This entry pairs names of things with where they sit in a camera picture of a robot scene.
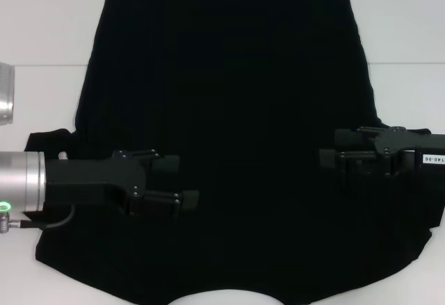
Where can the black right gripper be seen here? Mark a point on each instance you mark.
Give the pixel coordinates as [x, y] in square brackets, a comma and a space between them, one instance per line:
[400, 141]

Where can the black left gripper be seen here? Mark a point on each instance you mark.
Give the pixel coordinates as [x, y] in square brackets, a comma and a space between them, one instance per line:
[87, 178]

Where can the black t-shirt with FREE print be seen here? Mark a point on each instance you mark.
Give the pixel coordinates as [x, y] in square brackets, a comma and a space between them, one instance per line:
[229, 75]

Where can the white number sticker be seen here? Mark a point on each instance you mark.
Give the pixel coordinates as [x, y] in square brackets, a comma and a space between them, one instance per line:
[434, 158]

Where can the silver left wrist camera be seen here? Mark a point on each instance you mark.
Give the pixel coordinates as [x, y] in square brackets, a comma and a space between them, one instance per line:
[6, 93]

